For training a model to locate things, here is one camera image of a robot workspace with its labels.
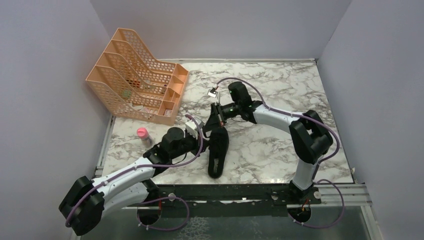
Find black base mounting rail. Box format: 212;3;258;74
125;183;322;220

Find orange plastic file organizer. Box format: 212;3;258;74
85;28;189;126

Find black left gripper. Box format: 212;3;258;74
170;129;211;160

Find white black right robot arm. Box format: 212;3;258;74
203;77;334;204

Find pink capped small bottle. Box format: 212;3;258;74
136;127;154;148

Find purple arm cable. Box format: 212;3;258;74
64;114;205;232
215;77;345;230

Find black canvas sneaker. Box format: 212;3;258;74
207;126;230;179

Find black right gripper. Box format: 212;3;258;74
203;101;242;133

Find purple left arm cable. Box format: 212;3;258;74
64;114;205;232

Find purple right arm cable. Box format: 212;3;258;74
215;77;345;230

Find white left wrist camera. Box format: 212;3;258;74
185;116;205;140

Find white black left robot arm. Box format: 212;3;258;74
58;127;209;236

